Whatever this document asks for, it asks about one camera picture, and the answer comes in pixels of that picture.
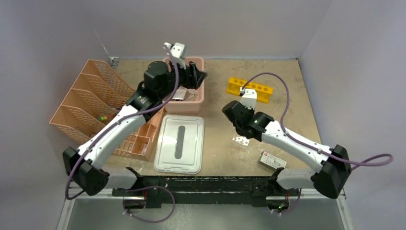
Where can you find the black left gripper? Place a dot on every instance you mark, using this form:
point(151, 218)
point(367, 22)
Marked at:
point(193, 76)

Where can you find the clear plastic well plate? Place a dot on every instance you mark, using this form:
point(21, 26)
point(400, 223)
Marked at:
point(240, 141)

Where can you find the white plastic bin lid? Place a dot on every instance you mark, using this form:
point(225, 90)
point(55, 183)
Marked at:
point(180, 144)

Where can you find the small white sachet packet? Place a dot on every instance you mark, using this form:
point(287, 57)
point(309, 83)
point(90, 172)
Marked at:
point(180, 94)

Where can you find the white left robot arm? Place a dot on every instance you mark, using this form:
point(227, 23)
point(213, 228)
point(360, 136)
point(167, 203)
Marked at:
point(84, 164)

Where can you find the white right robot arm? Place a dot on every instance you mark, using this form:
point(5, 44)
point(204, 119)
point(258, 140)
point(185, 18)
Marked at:
point(328, 167)

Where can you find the small white cardboard box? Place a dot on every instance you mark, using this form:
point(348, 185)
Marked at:
point(271, 161)

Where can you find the pink plastic bin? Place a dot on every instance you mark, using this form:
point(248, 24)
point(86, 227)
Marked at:
point(193, 105)

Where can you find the orange plastic file organizer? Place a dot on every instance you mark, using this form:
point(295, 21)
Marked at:
point(94, 99)

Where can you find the black aluminium base frame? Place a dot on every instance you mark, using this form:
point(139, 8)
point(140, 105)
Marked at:
point(256, 191)

